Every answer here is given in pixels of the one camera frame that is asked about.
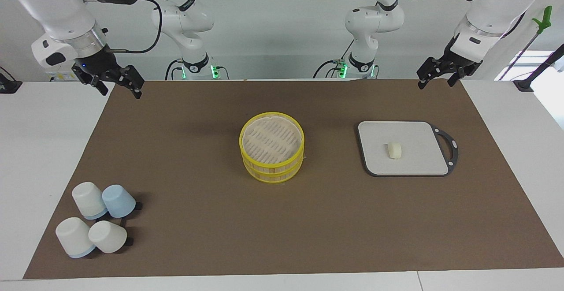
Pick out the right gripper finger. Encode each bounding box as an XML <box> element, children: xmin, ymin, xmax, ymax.
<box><xmin>119</xmin><ymin>65</ymin><xmax>145</xmax><ymax>100</ymax></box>
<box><xmin>90</xmin><ymin>76</ymin><xmax>109</xmax><ymax>96</ymax></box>

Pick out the yellow bamboo steamer basket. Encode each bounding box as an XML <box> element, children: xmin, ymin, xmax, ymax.
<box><xmin>243</xmin><ymin>159</ymin><xmax>304</xmax><ymax>184</ymax></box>

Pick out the black table clamp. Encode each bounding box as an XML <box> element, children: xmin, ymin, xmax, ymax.
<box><xmin>0</xmin><ymin>66</ymin><xmax>22</xmax><ymax>94</ymax></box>

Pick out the grey cutting board black rim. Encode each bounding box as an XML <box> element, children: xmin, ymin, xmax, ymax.
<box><xmin>357</xmin><ymin>120</ymin><xmax>459</xmax><ymax>177</ymax></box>

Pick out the rod with green clip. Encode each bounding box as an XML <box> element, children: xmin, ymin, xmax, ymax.
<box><xmin>498</xmin><ymin>5</ymin><xmax>553</xmax><ymax>80</ymax></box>

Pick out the white plastic cup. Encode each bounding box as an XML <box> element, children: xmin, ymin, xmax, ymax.
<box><xmin>72</xmin><ymin>182</ymin><xmax>108</xmax><ymax>220</ymax></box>

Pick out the light blue bottle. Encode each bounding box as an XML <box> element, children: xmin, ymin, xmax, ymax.
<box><xmin>102</xmin><ymin>185</ymin><xmax>136</xmax><ymax>218</ymax></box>

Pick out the white bottle top left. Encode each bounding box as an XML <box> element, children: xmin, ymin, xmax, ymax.
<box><xmin>88</xmin><ymin>220</ymin><xmax>128</xmax><ymax>254</ymax></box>

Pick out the white bottle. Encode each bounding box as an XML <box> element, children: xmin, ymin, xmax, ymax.
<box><xmin>55</xmin><ymin>217</ymin><xmax>96</xmax><ymax>259</ymax></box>
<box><xmin>88</xmin><ymin>220</ymin><xmax>128</xmax><ymax>254</ymax></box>

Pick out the white bottle top right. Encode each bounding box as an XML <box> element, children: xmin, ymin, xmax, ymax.
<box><xmin>55</xmin><ymin>217</ymin><xmax>96</xmax><ymax>259</ymax></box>

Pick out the brown table mat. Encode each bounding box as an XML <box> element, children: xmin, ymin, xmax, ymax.
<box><xmin>23</xmin><ymin>79</ymin><xmax>564</xmax><ymax>279</ymax></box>

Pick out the black right base cable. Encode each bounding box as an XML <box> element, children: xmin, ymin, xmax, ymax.
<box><xmin>165</xmin><ymin>59</ymin><xmax>183</xmax><ymax>81</ymax></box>

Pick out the black base cable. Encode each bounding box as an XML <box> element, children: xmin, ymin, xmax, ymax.
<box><xmin>313</xmin><ymin>40</ymin><xmax>353</xmax><ymax>79</ymax></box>
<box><xmin>165</xmin><ymin>59</ymin><xmax>183</xmax><ymax>81</ymax></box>

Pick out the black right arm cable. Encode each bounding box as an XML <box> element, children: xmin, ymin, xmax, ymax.
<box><xmin>106</xmin><ymin>0</ymin><xmax>163</xmax><ymax>54</ymax></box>

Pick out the black camera stand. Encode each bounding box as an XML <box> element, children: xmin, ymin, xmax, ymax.
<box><xmin>513</xmin><ymin>44</ymin><xmax>564</xmax><ymax>92</ymax></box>

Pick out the black left base cable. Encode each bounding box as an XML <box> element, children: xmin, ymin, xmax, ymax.
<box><xmin>313</xmin><ymin>40</ymin><xmax>353</xmax><ymax>79</ymax></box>

